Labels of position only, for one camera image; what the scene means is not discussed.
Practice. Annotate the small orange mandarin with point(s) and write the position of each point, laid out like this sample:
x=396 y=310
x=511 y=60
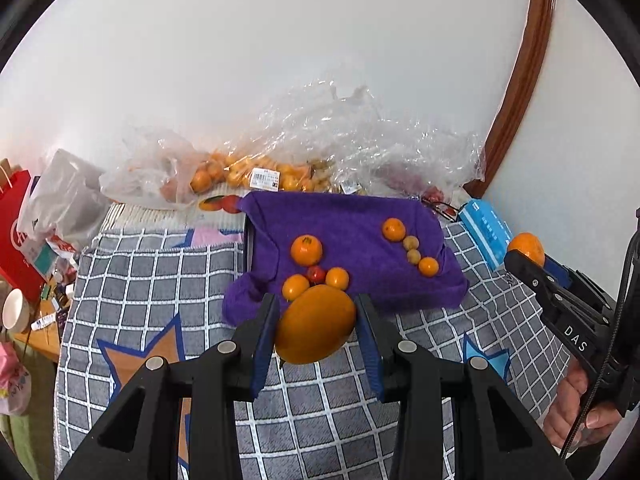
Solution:
x=337 y=278
x=428 y=266
x=393 y=229

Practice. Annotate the red paper bag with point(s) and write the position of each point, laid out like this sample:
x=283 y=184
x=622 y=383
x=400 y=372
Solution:
x=15 y=245

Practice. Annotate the medium orange mandarin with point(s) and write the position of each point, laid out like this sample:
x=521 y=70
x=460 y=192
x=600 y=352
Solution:
x=526 y=248
x=295 y=287

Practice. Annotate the pink printed bag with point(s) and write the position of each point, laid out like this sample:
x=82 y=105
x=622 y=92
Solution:
x=12 y=375

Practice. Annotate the pile of bagged oranges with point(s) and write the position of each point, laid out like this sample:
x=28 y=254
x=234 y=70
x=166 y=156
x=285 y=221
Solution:
x=235 y=172

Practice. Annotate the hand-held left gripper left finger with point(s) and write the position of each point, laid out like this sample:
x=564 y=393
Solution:
x=262 y=355

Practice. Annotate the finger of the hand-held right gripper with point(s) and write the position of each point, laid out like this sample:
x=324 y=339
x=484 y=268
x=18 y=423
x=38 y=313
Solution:
x=559 y=271
x=530 y=275

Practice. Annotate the person's right hand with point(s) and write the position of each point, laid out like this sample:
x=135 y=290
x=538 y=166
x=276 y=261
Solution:
x=562 y=415

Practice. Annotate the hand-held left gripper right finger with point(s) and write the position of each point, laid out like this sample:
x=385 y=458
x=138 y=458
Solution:
x=370 y=350

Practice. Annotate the purple towel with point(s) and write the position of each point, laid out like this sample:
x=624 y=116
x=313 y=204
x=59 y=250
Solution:
x=360 y=245

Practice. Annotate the white fruit-print cardboard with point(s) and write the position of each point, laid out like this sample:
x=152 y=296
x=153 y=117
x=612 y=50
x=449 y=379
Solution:
x=150 y=215

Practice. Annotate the wooden nightstand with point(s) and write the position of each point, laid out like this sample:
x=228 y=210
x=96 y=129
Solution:
x=40 y=342

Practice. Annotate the black tray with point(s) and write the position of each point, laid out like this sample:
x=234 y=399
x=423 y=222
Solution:
x=248 y=240

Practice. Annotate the red tomato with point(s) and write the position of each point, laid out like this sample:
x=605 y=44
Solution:
x=316 y=274

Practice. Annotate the large crumpled clear plastic bag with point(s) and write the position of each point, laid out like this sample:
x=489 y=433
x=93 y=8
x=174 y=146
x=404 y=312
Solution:
x=370 y=130

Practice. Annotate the large orange mandarin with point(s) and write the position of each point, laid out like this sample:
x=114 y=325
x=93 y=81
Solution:
x=316 y=324

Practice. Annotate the bagged red cherry tomatoes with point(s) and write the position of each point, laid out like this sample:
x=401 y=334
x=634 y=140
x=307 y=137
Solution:
x=415 y=182

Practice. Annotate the red and white packet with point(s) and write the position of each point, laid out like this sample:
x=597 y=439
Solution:
x=62 y=247

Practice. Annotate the black eyeglasses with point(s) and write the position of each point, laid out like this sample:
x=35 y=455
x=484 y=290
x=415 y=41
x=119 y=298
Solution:
x=445 y=209

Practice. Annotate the grey checkered star blanket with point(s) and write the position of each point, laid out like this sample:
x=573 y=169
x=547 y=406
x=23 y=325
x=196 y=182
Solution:
x=150 y=285

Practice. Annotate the green bedsheet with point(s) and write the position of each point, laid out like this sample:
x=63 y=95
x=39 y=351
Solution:
x=20 y=440

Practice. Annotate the teal packet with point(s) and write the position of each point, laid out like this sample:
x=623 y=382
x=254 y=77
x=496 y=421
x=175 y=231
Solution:
x=42 y=257

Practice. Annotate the pink star sheet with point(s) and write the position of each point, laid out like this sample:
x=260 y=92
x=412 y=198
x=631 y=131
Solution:
x=215 y=237

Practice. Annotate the white tube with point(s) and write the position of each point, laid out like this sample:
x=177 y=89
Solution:
x=42 y=321

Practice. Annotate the grey plastic bag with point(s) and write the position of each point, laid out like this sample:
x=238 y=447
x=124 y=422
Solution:
x=60 y=195

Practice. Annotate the blue tissue box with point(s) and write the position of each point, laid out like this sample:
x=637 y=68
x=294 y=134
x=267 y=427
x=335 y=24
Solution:
x=487 y=225

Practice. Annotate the brown wooden door frame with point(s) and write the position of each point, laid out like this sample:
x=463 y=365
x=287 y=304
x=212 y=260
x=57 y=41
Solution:
x=525 y=85

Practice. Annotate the small yellow-green fruit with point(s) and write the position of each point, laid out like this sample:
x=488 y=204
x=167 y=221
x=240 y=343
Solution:
x=413 y=256
x=411 y=242

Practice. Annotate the large mandarin with stem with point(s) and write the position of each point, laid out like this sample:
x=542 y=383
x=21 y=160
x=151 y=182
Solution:
x=306 y=250

